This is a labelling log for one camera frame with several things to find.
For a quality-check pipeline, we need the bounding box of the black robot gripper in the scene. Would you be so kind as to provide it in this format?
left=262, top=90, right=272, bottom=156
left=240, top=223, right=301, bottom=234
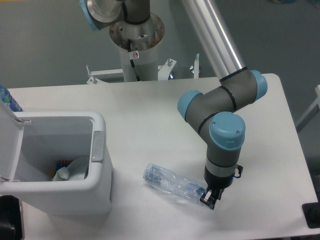
left=200, top=167, right=235, bottom=210

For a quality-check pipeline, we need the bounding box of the clear plastic water bottle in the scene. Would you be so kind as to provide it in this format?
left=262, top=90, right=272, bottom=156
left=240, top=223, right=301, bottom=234
left=143, top=163, right=207, bottom=206

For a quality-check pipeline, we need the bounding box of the white paper tissue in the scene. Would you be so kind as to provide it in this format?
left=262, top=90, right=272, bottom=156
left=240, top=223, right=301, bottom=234
left=50, top=156, right=90, bottom=182

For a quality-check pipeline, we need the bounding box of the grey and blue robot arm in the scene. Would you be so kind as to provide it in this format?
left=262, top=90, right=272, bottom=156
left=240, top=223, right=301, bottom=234
left=80, top=0, right=268, bottom=209

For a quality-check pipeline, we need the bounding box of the white plastic trash can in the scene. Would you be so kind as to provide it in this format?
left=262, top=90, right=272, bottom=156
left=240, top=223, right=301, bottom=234
left=0, top=111, right=113, bottom=215

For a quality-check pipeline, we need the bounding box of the white trash can lid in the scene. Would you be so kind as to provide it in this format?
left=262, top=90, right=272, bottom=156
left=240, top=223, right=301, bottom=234
left=0, top=100, right=24, bottom=182

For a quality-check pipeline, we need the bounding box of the blue patterned cylinder can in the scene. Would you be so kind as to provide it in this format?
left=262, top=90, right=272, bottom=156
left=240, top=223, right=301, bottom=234
left=0, top=85, right=24, bottom=112

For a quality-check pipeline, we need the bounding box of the black clamp bottom right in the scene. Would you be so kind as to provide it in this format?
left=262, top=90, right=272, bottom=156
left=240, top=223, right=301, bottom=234
left=302, top=202, right=320, bottom=229

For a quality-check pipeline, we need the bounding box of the blue and orange snack wrapper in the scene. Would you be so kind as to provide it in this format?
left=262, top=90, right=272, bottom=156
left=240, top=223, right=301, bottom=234
left=49, top=160, right=73, bottom=179

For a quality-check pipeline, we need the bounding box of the black device bottom left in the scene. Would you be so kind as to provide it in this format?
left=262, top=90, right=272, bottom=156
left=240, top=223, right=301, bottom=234
left=0, top=195, right=23, bottom=240

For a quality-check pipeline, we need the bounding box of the white bracket with bolt right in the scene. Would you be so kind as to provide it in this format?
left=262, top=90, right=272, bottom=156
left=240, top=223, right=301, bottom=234
left=189, top=53, right=201, bottom=79

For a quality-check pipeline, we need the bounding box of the white bracket with bolt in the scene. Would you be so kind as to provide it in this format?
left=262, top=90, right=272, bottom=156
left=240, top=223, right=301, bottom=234
left=189, top=53, right=201, bottom=79
left=86, top=65, right=124, bottom=85
left=157, top=58, right=177, bottom=81

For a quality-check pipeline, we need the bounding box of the white metal frame right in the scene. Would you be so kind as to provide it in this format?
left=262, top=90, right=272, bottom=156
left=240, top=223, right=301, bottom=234
left=295, top=85, right=320, bottom=133

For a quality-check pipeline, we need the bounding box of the white bracket with bolt middle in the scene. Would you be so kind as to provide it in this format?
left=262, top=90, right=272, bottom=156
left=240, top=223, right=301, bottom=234
left=157, top=58, right=177, bottom=81

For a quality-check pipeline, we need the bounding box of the white bracket with bolt left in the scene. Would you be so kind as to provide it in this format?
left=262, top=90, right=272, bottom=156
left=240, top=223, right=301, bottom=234
left=86, top=65, right=124, bottom=85

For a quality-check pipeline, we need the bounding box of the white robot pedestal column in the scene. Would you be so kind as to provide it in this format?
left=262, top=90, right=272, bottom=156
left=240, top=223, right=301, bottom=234
left=109, top=13, right=165, bottom=82

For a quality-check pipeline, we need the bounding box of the black cable on pedestal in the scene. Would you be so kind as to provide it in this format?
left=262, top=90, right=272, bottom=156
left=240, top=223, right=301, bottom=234
left=126, top=38, right=142, bottom=82

